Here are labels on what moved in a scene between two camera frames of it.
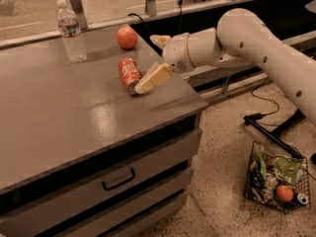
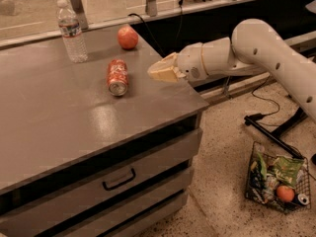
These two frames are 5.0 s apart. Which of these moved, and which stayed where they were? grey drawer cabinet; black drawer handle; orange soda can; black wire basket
Moved: orange soda can
Stayed: black drawer handle; black wire basket; grey drawer cabinet
